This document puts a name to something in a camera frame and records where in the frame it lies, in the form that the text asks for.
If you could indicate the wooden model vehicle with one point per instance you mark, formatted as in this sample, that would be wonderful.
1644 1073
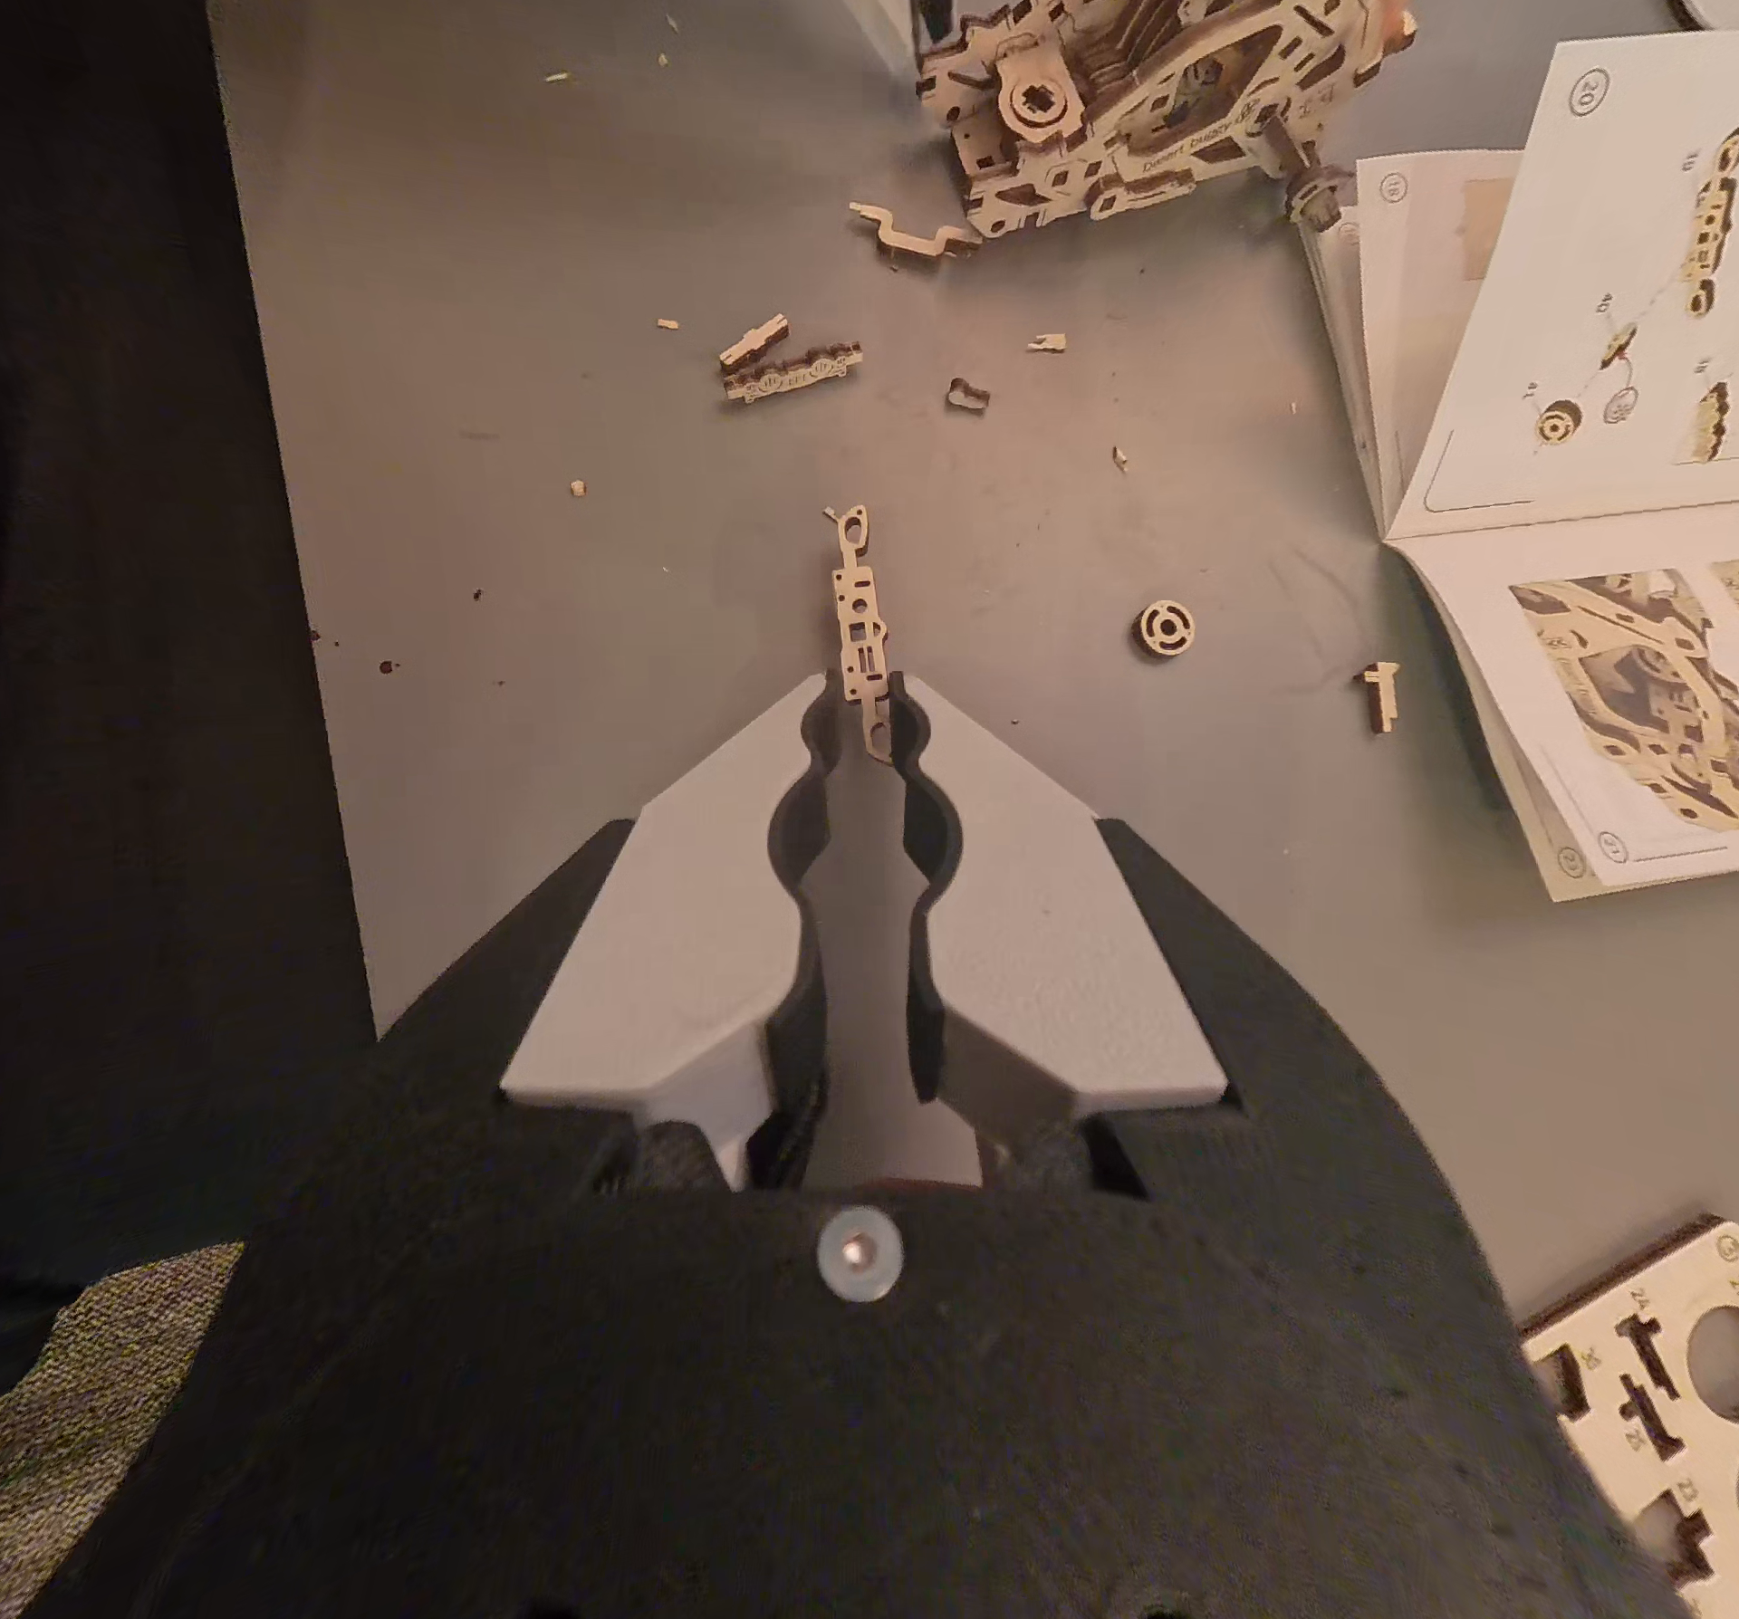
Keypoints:
1140 172

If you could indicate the small T-shaped wooden part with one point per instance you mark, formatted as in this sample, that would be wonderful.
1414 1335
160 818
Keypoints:
1383 694

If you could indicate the thin wooden parts sheet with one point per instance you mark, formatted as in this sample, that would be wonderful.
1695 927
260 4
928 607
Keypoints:
1718 1443

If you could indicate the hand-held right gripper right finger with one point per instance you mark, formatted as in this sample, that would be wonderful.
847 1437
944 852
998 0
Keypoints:
1073 967

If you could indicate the small wooden hook part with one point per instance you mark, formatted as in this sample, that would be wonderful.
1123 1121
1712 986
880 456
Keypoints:
953 393

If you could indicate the round wooden wheel part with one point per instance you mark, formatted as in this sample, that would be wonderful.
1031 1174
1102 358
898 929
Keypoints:
1138 631

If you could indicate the grey knit fabric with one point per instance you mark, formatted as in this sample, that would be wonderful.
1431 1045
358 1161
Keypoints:
81 1414

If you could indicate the short notched wooden part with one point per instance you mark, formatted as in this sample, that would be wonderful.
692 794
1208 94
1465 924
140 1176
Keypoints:
753 346

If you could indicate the slender wooden frame part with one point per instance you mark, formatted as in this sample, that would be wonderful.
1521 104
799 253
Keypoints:
860 626

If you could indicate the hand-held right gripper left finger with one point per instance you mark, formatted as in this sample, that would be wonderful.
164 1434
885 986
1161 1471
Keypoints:
652 967

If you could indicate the zigzag wooden part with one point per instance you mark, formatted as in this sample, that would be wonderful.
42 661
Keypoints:
911 249

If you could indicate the small open instruction booklet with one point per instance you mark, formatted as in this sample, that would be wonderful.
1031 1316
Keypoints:
1534 355

